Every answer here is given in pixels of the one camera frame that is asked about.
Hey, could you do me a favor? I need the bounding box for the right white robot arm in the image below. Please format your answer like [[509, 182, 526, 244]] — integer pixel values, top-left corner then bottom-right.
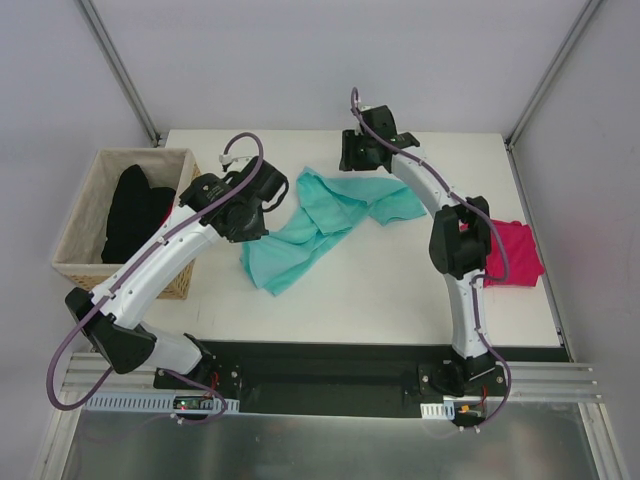
[[339, 104, 495, 397]]

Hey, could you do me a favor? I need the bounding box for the pink folded t-shirt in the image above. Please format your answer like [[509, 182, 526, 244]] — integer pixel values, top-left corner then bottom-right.
[[483, 219, 545, 288]]

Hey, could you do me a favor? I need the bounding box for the white cable duct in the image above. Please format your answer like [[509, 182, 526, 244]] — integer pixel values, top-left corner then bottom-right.
[[84, 393, 240, 415], [420, 400, 455, 421]]

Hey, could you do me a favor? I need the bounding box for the aluminium corner post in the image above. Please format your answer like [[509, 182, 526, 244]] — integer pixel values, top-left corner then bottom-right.
[[74, 0, 162, 148], [504, 0, 606, 152]]

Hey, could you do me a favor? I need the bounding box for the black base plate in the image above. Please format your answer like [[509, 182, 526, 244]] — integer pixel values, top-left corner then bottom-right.
[[152, 341, 519, 415]]

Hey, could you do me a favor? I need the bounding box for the left white cable duct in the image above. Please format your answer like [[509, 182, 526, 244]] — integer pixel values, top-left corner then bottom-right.
[[84, 393, 240, 415]]

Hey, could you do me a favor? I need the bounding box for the wicker laundry basket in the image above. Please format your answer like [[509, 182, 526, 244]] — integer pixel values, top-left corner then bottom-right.
[[52, 148, 200, 290]]

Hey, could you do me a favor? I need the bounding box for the black garment in basket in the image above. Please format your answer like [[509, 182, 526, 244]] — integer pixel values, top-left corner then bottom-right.
[[101, 165, 176, 264]]

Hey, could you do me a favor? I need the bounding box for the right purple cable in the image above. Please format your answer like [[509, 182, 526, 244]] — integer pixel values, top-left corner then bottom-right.
[[349, 87, 514, 434]]

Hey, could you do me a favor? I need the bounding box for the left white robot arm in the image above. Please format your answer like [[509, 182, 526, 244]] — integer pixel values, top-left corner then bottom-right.
[[65, 159, 289, 389]]

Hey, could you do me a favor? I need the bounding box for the aluminium rail frame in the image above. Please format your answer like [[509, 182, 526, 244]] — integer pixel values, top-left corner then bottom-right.
[[61, 353, 604, 403]]

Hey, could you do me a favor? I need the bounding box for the teal t-shirt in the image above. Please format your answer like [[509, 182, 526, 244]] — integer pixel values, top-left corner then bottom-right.
[[240, 168, 427, 296]]

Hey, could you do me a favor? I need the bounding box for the left aluminium corner post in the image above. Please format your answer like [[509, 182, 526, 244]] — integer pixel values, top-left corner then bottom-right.
[[74, 0, 162, 148]]

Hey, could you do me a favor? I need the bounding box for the right aluminium corner post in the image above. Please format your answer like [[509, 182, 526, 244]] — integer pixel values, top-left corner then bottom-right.
[[504, 0, 606, 152]]

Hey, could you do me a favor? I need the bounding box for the right white cable duct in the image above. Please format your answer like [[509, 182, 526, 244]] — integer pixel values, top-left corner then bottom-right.
[[420, 400, 455, 421]]

